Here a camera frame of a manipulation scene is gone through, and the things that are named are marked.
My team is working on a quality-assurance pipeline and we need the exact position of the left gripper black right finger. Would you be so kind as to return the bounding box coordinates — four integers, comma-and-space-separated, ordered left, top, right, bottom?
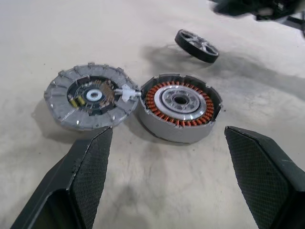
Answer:
224, 125, 305, 229

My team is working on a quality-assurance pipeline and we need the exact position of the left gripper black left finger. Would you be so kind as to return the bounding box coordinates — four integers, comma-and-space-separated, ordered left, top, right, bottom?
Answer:
9, 125, 113, 229

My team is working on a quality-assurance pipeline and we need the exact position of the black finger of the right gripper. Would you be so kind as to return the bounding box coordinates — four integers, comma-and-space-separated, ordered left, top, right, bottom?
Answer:
212, 0, 260, 18

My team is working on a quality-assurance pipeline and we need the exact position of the black and silver motor rotor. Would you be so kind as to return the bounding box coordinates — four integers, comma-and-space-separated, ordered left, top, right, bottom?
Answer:
174, 29, 220, 64

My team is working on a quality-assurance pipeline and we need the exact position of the grey motor cover with circuit board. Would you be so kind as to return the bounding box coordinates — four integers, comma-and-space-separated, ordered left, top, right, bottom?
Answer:
43, 62, 140, 132

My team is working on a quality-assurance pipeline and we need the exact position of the grey motor housing with copper windings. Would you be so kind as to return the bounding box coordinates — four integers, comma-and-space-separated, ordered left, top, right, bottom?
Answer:
135, 72, 224, 145

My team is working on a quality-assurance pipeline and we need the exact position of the white plastic wire connector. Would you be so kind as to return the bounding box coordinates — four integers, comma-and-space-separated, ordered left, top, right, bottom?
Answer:
113, 85, 142, 104

